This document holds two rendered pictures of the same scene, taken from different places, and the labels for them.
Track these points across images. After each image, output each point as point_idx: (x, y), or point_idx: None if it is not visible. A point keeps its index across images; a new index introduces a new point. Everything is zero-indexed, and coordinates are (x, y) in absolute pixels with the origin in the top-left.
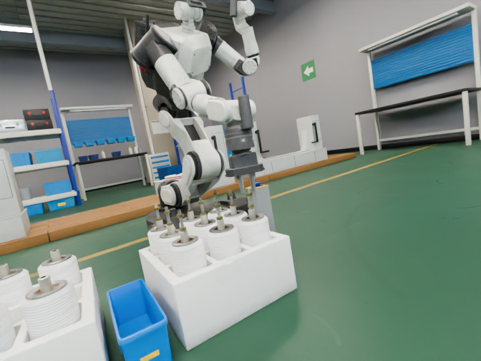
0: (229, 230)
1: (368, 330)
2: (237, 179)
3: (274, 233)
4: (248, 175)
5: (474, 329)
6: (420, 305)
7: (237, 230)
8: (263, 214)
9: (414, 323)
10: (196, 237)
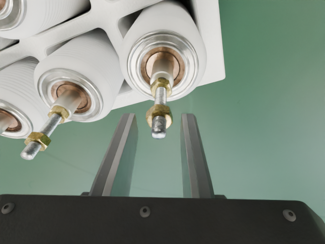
0: (94, 119)
1: (210, 124)
2: (97, 176)
3: (212, 44)
4: (190, 190)
5: (257, 144)
6: (264, 121)
7: (114, 99)
8: (196, 71)
9: (239, 130)
10: (23, 118)
